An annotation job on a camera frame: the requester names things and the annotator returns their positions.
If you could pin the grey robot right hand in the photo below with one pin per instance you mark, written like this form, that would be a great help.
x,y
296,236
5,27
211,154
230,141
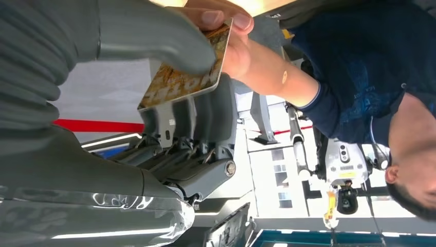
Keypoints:
x,y
68,163

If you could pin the person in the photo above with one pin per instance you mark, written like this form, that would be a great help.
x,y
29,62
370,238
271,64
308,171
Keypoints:
x,y
357,68

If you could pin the red barrier belt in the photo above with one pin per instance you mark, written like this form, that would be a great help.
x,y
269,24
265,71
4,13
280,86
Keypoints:
x,y
102,125

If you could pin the silver kiosk stand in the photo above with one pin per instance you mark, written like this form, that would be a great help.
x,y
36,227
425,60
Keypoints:
x,y
260,116

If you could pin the white humanoid robot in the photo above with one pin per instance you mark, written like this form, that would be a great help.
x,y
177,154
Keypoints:
x,y
344,163

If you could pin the dark grey panel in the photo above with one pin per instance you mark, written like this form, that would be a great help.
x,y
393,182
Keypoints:
x,y
228,228

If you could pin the yellow hanging tag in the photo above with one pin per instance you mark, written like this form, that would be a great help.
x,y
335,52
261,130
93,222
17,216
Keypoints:
x,y
331,206

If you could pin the stanchion post with round base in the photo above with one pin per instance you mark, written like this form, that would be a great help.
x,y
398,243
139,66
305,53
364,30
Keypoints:
x,y
299,150

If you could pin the teal frame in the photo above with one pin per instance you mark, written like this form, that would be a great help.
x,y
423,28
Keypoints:
x,y
306,238

